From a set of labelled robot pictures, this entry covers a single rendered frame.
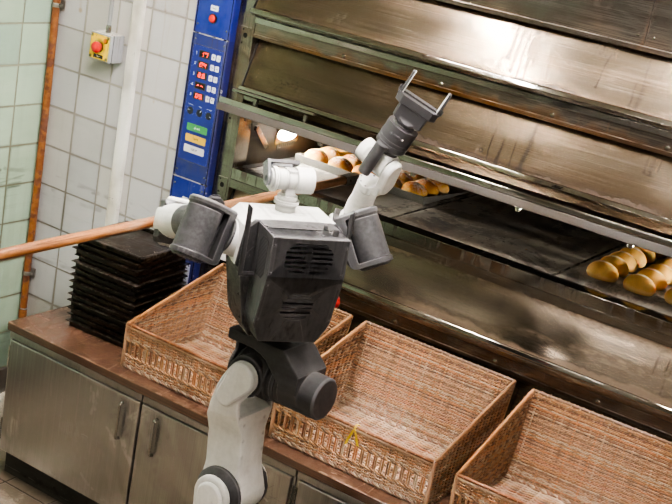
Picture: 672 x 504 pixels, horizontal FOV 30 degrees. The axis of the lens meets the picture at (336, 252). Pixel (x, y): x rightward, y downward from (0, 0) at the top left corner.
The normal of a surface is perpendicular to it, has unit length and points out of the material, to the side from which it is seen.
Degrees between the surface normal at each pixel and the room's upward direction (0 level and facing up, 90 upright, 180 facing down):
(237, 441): 90
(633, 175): 70
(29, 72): 90
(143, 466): 90
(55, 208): 90
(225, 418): 114
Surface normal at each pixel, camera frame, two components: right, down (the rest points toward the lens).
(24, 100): 0.82, 0.31
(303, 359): 0.70, -0.44
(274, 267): 0.37, 0.35
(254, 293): -0.92, -0.05
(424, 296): -0.45, -0.17
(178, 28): -0.54, 0.16
